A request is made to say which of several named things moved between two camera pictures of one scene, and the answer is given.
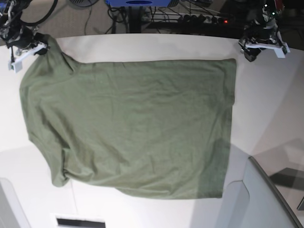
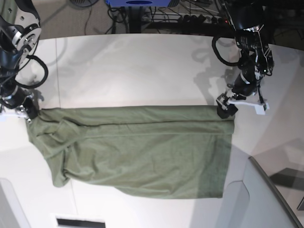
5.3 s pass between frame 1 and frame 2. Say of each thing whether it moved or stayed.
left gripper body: moved
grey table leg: stayed
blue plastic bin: stayed
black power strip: stayed
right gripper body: moved
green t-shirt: moved
